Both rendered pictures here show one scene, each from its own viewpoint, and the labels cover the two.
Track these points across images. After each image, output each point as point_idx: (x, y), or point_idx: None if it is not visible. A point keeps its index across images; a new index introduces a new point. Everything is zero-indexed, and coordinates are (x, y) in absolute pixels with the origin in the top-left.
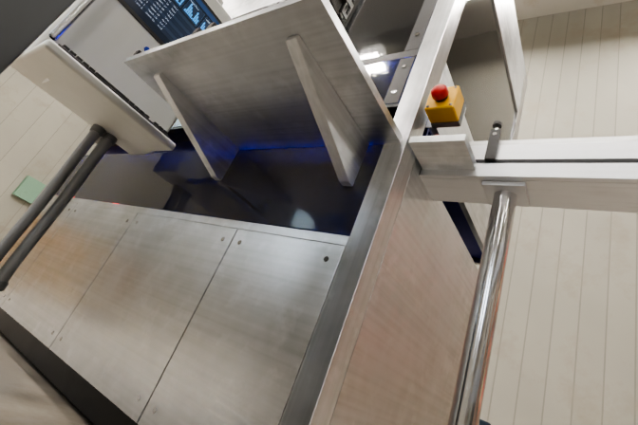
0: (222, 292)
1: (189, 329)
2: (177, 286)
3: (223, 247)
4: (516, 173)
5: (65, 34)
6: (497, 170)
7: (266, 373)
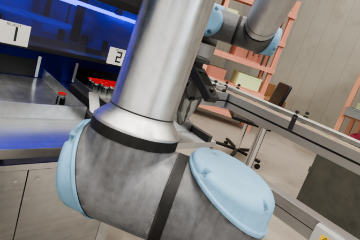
0: (37, 209)
1: (17, 236)
2: None
3: (19, 186)
4: None
5: None
6: None
7: (87, 222)
